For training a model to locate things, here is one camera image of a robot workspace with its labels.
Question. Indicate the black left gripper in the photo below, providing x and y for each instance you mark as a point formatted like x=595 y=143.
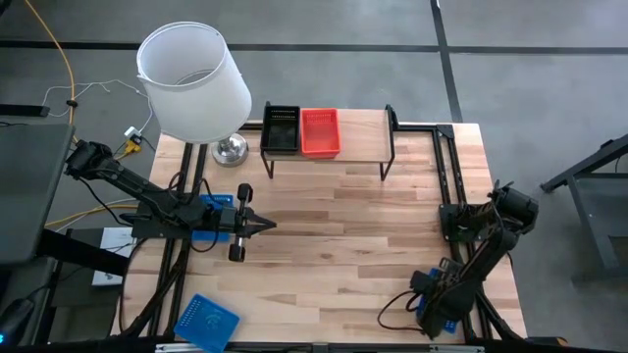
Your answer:
x=228 y=220

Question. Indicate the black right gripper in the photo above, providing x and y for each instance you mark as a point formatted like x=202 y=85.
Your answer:
x=441 y=279

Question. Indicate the black plastic basket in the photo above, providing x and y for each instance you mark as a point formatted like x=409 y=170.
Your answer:
x=280 y=137

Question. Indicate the red plastic basket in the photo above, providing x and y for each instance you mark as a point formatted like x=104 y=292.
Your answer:
x=320 y=135

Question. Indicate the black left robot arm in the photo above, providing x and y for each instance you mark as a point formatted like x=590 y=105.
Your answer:
x=127 y=181

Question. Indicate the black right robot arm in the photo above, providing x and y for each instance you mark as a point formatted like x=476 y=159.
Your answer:
x=471 y=279

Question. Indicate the wooden shelf with black legs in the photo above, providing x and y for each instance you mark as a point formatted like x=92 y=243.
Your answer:
x=365 y=137

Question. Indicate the silver lamp base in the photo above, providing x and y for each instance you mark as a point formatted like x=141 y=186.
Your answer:
x=230 y=152

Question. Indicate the white lamp shade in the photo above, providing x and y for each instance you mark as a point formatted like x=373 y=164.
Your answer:
x=196 y=103

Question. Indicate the white booklet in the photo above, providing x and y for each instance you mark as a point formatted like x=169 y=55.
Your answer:
x=115 y=245

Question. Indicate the yellow plug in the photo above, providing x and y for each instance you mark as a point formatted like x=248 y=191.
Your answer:
x=132 y=146

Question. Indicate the white power adapter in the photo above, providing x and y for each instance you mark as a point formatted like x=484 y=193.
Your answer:
x=132 y=132

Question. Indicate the dark grey metal stand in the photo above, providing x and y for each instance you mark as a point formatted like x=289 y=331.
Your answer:
x=591 y=225

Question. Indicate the black desk crossbar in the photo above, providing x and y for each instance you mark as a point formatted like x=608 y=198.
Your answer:
x=83 y=252

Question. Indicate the dark grey side desk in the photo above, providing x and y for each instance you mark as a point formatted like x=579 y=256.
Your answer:
x=29 y=191

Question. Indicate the black power strip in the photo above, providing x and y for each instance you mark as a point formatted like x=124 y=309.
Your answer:
x=24 y=110

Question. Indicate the black computer mouse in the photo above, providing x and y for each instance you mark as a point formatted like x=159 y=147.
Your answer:
x=15 y=318

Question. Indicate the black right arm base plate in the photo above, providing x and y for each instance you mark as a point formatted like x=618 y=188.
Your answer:
x=449 y=230

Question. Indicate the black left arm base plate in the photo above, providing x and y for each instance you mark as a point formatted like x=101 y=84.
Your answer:
x=147 y=228

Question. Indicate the black table frame rails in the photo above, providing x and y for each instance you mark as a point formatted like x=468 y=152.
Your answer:
x=446 y=131

